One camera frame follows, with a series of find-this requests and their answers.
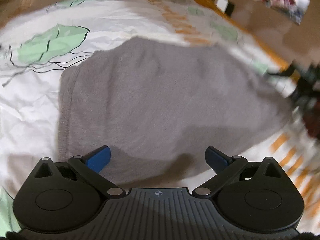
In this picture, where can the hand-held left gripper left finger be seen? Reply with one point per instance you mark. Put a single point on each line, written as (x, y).
(100, 156)

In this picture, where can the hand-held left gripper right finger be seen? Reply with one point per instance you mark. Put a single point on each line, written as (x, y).
(216, 157)

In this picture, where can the grey knit garment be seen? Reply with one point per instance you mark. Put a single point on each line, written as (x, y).
(162, 92)

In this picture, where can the cardboard box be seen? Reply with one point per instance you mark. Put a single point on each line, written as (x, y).
(270, 27)

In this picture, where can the white sheet with green prints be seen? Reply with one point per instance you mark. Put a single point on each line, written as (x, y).
(30, 105)

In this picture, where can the colourful printed box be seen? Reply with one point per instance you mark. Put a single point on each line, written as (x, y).
(285, 0)

